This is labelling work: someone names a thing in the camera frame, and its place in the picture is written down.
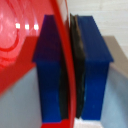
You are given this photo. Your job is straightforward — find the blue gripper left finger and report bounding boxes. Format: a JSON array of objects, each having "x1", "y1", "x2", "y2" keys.
[{"x1": 31, "y1": 14, "x2": 70, "y2": 121}]

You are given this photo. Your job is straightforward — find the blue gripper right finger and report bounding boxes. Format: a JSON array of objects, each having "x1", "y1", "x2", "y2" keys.
[{"x1": 69, "y1": 13, "x2": 115, "y2": 121}]

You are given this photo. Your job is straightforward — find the red bowl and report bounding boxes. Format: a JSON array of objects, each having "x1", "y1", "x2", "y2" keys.
[{"x1": 0, "y1": 0, "x2": 77, "y2": 128}]

